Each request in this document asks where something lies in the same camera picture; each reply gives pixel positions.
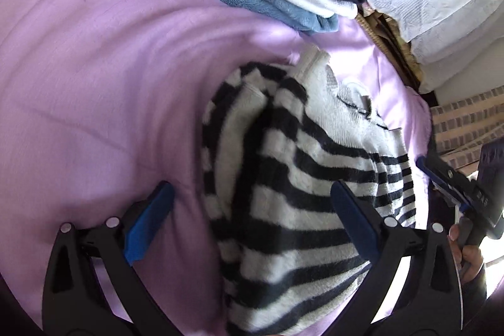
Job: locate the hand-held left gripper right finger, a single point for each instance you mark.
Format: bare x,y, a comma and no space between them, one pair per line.
354,222

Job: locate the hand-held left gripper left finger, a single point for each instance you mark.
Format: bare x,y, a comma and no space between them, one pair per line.
151,218

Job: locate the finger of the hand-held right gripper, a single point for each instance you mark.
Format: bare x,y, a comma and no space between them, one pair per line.
445,170
447,194

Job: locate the black grey striped sweater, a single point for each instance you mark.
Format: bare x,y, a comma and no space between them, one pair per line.
295,202

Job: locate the person's right hand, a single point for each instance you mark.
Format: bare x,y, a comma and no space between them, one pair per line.
468,253

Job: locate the beige checked fabric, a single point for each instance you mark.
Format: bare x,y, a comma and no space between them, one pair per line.
464,123

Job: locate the woven rattan headboard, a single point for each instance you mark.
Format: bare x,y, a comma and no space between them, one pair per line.
393,44

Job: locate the purple printed bedsheet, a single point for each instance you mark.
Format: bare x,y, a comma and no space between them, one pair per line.
98,84

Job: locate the folded blue fleece garment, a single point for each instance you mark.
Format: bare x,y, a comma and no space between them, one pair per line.
275,7

